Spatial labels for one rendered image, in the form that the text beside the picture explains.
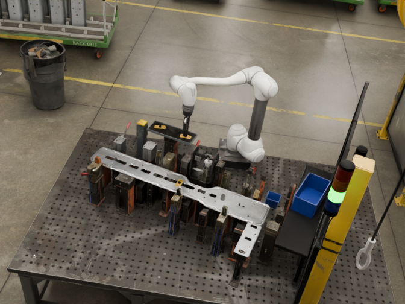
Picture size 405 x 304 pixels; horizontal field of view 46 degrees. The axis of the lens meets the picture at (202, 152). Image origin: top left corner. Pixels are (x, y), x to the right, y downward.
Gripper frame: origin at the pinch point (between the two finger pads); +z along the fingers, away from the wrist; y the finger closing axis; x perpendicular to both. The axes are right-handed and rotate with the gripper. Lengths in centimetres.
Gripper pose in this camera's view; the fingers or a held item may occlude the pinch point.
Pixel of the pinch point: (185, 131)
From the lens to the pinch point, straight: 360.2
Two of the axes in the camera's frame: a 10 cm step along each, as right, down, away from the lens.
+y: -2.4, 5.8, -7.8
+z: -1.0, 7.8, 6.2
